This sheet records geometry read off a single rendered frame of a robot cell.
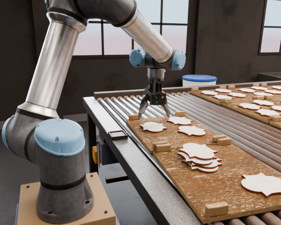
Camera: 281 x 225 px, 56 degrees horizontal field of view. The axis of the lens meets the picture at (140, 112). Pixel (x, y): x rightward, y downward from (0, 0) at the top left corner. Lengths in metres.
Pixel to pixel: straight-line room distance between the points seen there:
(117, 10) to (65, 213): 0.54
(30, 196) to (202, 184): 0.50
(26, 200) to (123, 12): 0.58
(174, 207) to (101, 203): 0.20
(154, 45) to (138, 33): 0.09
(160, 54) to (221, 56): 4.43
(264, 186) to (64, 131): 0.59
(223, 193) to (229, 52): 4.75
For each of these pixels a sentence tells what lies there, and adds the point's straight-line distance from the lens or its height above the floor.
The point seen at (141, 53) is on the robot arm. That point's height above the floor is 1.30.
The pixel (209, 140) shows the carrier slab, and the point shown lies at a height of 0.94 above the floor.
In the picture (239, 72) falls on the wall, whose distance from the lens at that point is 5.69.
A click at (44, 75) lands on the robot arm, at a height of 1.26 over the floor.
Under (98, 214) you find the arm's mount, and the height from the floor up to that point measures 0.92.
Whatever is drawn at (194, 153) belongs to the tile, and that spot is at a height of 0.97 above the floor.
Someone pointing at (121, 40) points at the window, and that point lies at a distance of 4.41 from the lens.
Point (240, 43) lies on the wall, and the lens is 5.61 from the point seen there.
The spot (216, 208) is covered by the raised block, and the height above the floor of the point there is 0.96.
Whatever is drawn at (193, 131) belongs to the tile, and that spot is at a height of 0.94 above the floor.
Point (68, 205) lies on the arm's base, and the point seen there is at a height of 0.96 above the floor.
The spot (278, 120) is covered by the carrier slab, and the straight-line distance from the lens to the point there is 1.58.
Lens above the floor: 1.37
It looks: 16 degrees down
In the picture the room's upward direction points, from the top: 1 degrees clockwise
